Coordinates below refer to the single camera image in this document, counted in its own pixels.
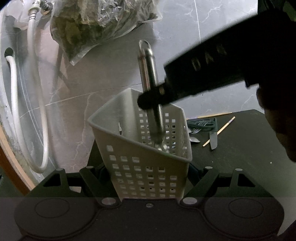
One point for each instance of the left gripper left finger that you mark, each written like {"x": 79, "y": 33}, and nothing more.
{"x": 99, "y": 183}

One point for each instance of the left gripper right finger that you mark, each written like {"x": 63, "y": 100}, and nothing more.
{"x": 203, "y": 181}

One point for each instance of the white perforated utensil basket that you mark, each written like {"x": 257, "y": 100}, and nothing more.
{"x": 138, "y": 169}

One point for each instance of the small silver spoon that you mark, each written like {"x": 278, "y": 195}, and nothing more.
{"x": 194, "y": 140}

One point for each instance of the black handled kitchen knife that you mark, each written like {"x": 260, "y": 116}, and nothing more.
{"x": 213, "y": 135}

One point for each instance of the bamboo chopstick with purple band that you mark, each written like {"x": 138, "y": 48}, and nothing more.
{"x": 219, "y": 131}

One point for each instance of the black handled scissors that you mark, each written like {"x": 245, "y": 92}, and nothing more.
{"x": 207, "y": 124}

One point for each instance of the person's right hand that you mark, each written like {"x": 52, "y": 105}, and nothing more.
{"x": 279, "y": 105}

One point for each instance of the silver fork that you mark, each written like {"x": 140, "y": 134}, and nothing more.
{"x": 194, "y": 131}

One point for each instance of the plastic bag of dried leaves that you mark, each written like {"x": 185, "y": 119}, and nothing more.
{"x": 79, "y": 26}

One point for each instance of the metal wall faucet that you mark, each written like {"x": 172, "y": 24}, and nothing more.
{"x": 45, "y": 7}

